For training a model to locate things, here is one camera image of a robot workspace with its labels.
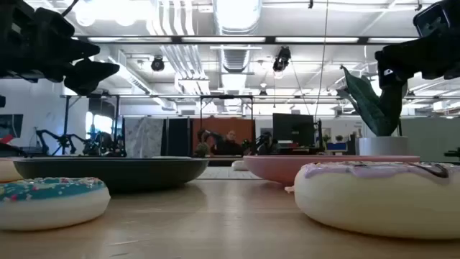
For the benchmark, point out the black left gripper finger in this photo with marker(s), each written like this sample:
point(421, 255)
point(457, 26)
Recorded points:
point(86, 49)
point(91, 75)

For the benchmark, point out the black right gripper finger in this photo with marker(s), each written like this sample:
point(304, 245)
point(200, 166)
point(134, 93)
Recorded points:
point(393, 77)
point(406, 54)

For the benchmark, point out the large lavender chocolate-drizzle donut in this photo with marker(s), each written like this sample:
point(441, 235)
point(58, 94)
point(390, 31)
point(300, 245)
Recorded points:
point(377, 205)

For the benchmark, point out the small blue frosted donut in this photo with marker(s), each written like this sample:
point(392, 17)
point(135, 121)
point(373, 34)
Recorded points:
point(54, 208)

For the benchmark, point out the black background robot arm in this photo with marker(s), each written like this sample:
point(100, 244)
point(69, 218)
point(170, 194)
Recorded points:
point(63, 141)
point(102, 144)

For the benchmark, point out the green snake plant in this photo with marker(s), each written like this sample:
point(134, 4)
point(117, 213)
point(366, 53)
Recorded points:
point(377, 111)

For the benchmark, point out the black ceiling spotlight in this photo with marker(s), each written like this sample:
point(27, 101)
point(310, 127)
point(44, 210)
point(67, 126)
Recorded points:
point(282, 59)
point(157, 64)

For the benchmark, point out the white plant pot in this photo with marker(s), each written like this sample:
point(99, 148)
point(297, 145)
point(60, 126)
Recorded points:
point(382, 145)

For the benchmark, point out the dark green round plate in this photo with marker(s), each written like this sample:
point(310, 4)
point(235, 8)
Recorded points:
point(108, 172)

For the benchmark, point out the black computer monitor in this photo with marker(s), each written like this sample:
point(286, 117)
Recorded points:
point(293, 127)

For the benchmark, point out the small green background plant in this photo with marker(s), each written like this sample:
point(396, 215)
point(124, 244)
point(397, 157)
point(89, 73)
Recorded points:
point(201, 149)

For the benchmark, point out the pink round plate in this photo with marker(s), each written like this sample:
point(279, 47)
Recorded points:
point(273, 169)

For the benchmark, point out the person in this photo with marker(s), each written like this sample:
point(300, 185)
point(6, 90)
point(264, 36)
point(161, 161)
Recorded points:
point(230, 145)

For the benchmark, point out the grey woven placemat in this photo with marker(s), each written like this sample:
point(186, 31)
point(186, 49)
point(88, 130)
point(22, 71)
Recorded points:
point(226, 173)

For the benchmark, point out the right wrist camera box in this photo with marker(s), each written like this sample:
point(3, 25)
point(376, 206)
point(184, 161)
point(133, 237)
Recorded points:
point(431, 19)

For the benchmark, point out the black background rig frame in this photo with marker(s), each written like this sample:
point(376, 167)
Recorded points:
point(66, 122)
point(226, 96)

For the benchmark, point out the black aluminium rig frame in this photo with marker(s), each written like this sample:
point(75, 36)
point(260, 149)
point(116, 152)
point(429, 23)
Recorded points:
point(269, 40)

